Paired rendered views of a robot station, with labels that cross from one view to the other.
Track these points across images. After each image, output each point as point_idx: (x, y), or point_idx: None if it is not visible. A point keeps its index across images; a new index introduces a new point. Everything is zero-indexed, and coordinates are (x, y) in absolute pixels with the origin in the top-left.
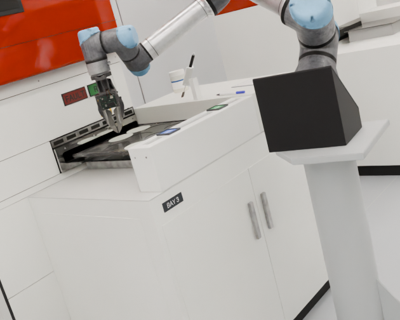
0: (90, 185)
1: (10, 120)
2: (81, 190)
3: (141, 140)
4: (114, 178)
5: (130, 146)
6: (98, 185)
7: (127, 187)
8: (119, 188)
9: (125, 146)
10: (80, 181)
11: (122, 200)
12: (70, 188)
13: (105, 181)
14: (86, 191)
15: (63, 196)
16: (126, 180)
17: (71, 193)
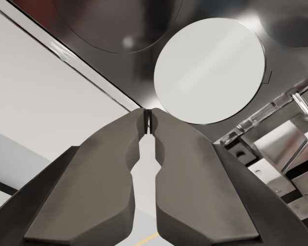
0: (59, 108)
1: None
2: (48, 128)
3: (234, 12)
4: (116, 105)
5: (177, 80)
6: (83, 124)
7: (153, 178)
8: (139, 174)
9: (156, 43)
10: (2, 44)
11: (148, 214)
12: None
13: (96, 111)
14: (65, 141)
15: (12, 134)
16: (147, 136)
17: (27, 131)
